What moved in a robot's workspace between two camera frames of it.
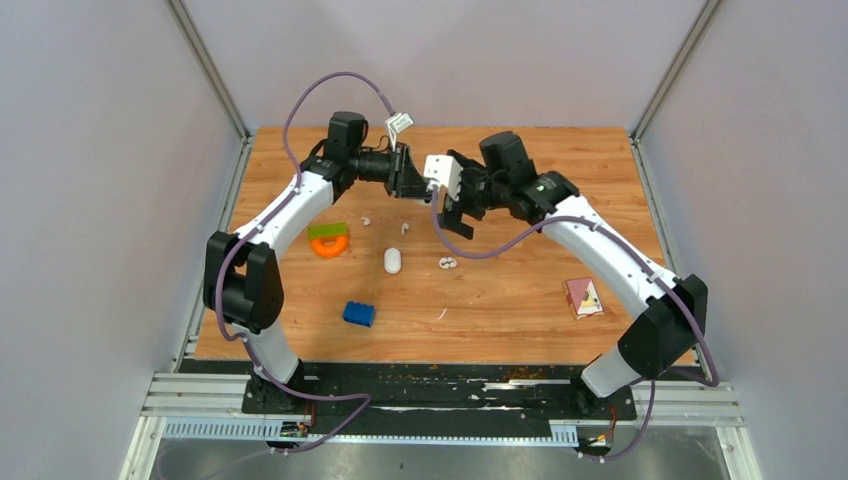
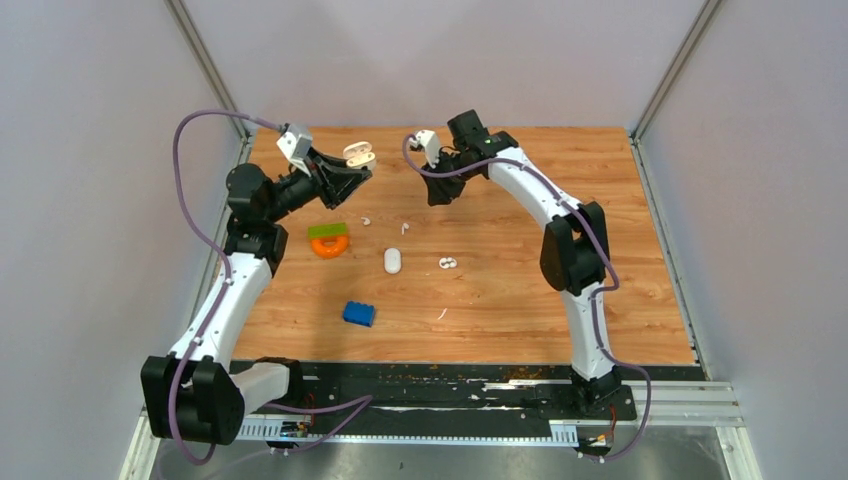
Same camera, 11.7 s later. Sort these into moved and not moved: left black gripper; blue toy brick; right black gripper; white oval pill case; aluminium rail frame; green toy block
Moved: right black gripper; left black gripper
Not moved: aluminium rail frame; green toy block; white oval pill case; blue toy brick
